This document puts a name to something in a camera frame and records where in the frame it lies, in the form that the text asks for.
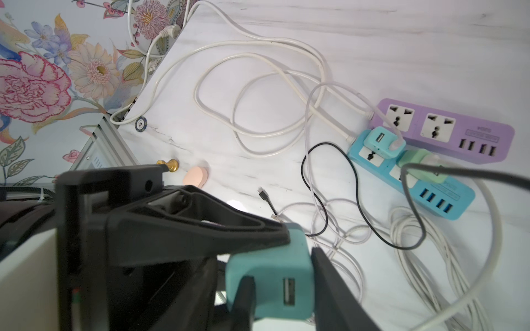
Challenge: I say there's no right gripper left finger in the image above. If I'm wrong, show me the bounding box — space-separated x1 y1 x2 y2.
55 165 290 330

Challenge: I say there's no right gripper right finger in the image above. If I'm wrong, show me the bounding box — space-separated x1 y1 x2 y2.
311 248 379 331

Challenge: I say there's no teal charger with black cable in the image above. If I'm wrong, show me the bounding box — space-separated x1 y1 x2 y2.
225 223 315 321

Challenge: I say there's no teal power strip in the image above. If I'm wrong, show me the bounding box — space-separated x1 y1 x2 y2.
347 127 476 221

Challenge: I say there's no black charging cable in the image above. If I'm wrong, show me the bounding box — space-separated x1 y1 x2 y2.
257 142 530 251

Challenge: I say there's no green charger plug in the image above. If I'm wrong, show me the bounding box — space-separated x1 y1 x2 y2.
396 148 450 185

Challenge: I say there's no small brass knob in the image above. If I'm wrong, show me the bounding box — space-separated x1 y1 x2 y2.
157 159 179 172

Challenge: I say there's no peach earbud case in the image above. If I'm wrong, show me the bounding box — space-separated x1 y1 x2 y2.
182 166 208 188

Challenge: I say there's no round black white sticker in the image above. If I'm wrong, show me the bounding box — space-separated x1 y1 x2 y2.
135 117 148 132

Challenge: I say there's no purple power strip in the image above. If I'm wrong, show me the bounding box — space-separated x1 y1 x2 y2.
378 99 515 164

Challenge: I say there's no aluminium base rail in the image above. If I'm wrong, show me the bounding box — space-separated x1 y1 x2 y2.
70 114 139 170

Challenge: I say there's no grey coiled cable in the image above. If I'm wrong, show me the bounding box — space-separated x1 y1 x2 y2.
272 80 504 331

